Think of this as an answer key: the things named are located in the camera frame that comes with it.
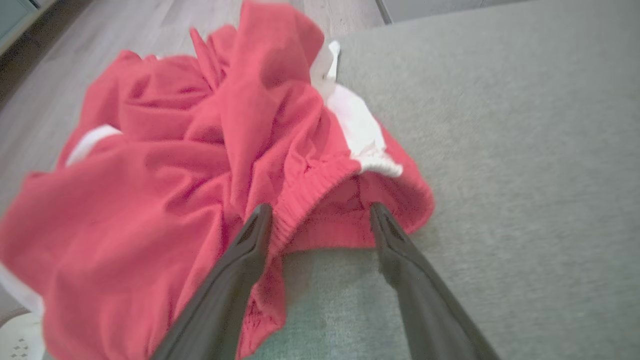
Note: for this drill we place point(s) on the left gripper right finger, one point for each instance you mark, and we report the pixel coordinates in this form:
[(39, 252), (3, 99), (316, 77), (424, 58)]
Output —
[(425, 300)]

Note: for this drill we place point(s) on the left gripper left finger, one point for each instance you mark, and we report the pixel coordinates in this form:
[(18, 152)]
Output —
[(225, 300)]

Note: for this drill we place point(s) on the red garment with white trim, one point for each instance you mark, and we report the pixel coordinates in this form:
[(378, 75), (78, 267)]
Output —
[(150, 200)]

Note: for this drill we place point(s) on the grey fabric sofa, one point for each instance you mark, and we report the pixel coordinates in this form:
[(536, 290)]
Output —
[(500, 175)]

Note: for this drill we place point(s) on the white patterned round object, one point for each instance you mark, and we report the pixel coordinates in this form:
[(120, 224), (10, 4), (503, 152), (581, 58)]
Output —
[(20, 340)]

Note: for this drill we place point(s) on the pale cabinet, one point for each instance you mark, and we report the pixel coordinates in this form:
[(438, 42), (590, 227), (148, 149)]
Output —
[(12, 17)]

